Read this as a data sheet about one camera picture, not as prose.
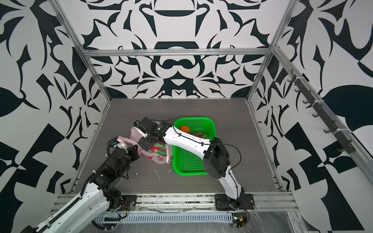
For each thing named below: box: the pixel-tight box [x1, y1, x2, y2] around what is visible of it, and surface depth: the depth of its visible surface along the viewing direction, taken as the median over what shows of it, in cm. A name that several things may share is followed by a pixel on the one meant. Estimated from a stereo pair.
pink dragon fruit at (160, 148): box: [148, 142, 168, 157], surface depth 79 cm
